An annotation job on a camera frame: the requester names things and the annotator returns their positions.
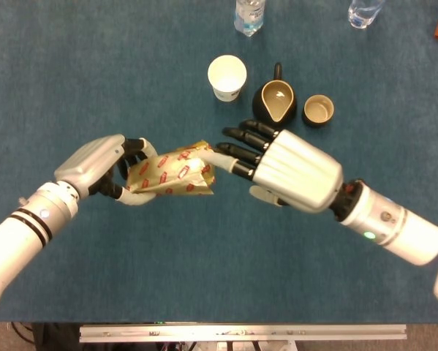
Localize clear drinking glass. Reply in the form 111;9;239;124
347;0;387;30

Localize black ceramic pitcher beige inside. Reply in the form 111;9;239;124
252;62;298;128

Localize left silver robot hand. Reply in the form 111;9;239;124
53;133;159;207

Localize black ceramic cup beige inside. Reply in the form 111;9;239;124
301;94;335;129

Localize gold snack package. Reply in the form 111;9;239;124
124;139;216;197

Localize black cable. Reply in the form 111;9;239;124
10;322;35;345

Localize white paper cup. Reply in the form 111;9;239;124
207;54;248;102

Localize aluminium profile rail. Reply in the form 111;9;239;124
79;323;407;344

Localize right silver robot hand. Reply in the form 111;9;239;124
203;118;344;214

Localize clear plastic water bottle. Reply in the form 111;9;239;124
233;0;268;37

